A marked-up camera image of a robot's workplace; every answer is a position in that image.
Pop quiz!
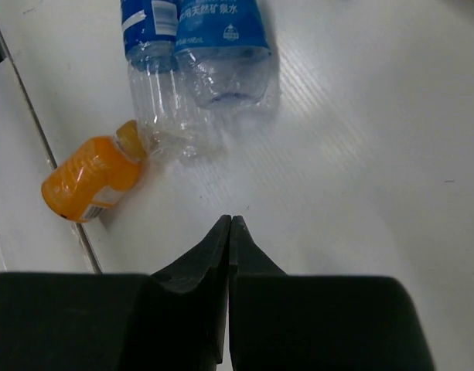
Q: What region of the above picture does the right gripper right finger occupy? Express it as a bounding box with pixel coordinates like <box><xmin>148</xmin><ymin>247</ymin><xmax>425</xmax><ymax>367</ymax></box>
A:
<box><xmin>229</xmin><ymin>216</ymin><xmax>435</xmax><ymax>370</ymax></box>

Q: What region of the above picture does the orange juice bottle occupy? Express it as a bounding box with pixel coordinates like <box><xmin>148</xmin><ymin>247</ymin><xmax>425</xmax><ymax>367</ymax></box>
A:
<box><xmin>41</xmin><ymin>120</ymin><xmax>148</xmax><ymax>223</ymax></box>

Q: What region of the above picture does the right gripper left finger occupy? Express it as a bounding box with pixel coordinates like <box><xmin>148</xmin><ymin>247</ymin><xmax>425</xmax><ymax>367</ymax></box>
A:
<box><xmin>0</xmin><ymin>215</ymin><xmax>231</xmax><ymax>370</ymax></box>

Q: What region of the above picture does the blue label bottle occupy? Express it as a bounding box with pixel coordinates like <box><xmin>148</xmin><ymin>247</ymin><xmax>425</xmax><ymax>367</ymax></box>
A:
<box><xmin>120</xmin><ymin>0</ymin><xmax>222</xmax><ymax>159</ymax></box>
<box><xmin>175</xmin><ymin>0</ymin><xmax>271</xmax><ymax>110</ymax></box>

